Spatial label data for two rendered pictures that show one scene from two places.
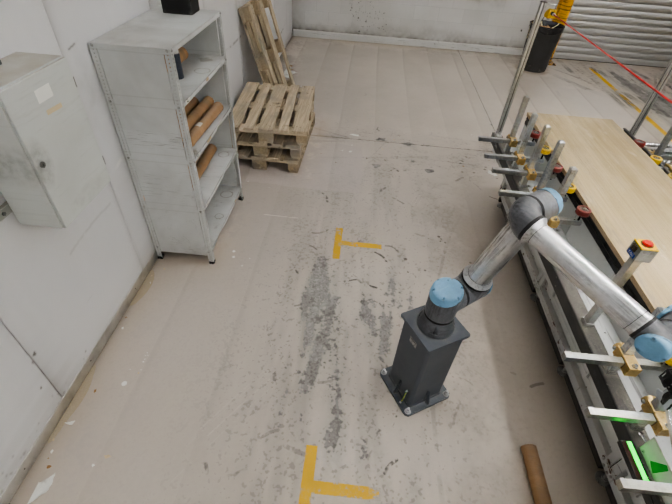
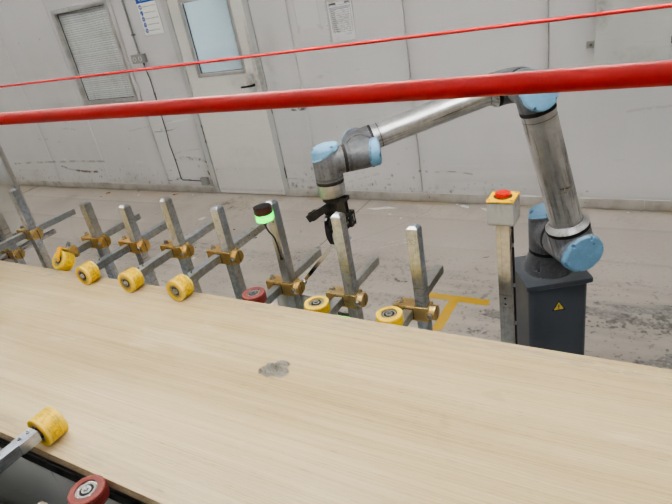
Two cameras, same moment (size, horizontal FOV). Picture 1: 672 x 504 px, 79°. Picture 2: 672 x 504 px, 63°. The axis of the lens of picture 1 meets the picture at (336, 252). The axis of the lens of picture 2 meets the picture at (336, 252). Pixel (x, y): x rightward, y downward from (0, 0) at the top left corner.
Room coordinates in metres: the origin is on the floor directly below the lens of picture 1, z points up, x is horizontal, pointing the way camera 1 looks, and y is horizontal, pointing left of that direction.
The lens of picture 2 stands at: (1.61, -2.60, 1.79)
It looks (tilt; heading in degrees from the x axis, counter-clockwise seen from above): 26 degrees down; 122
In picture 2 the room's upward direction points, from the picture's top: 11 degrees counter-clockwise
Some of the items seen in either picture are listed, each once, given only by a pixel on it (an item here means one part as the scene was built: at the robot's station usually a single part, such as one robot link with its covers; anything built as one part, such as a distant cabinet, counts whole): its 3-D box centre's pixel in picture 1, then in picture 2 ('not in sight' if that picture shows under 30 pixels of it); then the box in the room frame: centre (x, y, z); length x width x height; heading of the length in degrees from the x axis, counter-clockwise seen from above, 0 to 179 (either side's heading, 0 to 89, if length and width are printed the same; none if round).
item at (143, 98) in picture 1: (187, 142); not in sight; (2.67, 1.14, 0.78); 0.90 x 0.45 x 1.55; 178
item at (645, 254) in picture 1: (641, 251); (503, 209); (1.30, -1.26, 1.18); 0.07 x 0.07 x 0.08; 88
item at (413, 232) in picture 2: (630, 346); (421, 294); (1.04, -1.25, 0.88); 0.03 x 0.03 x 0.48; 88
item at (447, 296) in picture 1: (445, 299); (549, 227); (1.32, -0.54, 0.79); 0.17 x 0.15 x 0.18; 126
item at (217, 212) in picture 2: not in sight; (232, 264); (0.29, -1.23, 0.91); 0.03 x 0.03 x 0.48; 88
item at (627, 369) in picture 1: (625, 359); (416, 309); (1.02, -1.25, 0.82); 0.13 x 0.06 x 0.05; 178
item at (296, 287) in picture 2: not in sight; (285, 286); (0.52, -1.24, 0.85); 0.13 x 0.06 x 0.05; 178
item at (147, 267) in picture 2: not in sight; (176, 247); (0.01, -1.20, 0.95); 0.50 x 0.04 x 0.04; 88
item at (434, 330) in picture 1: (437, 317); (548, 256); (1.31, -0.53, 0.65); 0.19 x 0.19 x 0.10
